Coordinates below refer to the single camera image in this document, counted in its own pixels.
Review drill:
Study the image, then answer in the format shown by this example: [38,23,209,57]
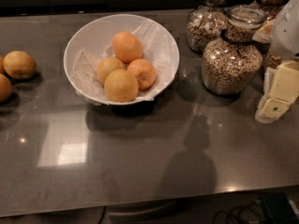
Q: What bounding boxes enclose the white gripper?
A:
[252,0,299,123]

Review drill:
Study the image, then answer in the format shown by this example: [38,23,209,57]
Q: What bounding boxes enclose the white bowl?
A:
[63,13,180,106]

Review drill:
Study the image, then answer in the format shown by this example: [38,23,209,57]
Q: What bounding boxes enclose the right colourful cereal jar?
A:
[263,49,282,71]

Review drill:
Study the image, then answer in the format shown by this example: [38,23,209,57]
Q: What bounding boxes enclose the front glass cereal jar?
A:
[202,6,267,96]

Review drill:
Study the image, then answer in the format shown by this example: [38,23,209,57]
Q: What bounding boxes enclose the back left glass jar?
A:
[186,0,226,52]

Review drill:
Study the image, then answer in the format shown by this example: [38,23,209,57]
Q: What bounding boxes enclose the white paper liner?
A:
[70,21,176,105]

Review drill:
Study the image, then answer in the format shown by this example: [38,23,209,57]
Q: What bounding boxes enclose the black box under table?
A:
[260,193,299,224]

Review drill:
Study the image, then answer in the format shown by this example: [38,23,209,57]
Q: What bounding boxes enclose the large orange on table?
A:
[4,50,36,80]

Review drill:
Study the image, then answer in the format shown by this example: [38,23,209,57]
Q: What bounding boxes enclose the black cables under table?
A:
[212,201,267,224]

